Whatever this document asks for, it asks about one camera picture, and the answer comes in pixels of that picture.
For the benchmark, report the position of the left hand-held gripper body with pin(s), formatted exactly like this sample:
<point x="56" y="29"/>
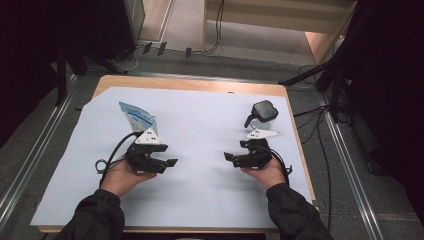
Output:
<point x="138" y="160"/>

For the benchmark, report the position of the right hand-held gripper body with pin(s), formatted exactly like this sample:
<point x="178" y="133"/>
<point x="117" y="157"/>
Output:
<point x="261" y="155"/>

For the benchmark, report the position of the blue and white pouch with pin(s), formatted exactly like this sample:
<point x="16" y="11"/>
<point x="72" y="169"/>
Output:
<point x="138" y="118"/>

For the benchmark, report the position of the person's right hand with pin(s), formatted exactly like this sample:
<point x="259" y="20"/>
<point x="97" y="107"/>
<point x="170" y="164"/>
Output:
<point x="270" y="176"/>

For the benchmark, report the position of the person's left hand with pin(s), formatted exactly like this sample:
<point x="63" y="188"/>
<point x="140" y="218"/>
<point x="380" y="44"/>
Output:
<point x="121" y="180"/>

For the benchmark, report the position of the light blue table mat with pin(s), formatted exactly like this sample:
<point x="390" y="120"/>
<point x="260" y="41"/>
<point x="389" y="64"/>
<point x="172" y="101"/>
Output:
<point x="200" y="140"/>

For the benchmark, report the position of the wooden table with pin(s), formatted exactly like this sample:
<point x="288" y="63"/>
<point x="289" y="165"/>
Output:
<point x="186" y="83"/>

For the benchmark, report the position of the black plug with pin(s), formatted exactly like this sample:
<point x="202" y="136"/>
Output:
<point x="147" y="47"/>
<point x="188" y="52"/>
<point x="162" y="48"/>

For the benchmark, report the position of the black stand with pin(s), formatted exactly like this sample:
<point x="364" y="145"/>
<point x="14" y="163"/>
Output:
<point x="335" y="86"/>
<point x="61" y="73"/>

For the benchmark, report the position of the wooden shelf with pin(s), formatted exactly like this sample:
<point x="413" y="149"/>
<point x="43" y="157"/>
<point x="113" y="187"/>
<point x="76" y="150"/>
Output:
<point x="266" y="20"/>

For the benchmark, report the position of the black curtain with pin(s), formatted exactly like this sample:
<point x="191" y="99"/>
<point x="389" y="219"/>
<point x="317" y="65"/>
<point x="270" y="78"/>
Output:
<point x="30" y="50"/>
<point x="393" y="83"/>

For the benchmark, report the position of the metal floor rail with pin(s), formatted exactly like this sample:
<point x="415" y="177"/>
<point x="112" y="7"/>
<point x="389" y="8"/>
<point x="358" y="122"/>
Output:
<point x="33" y="160"/>
<point x="353" y="176"/>

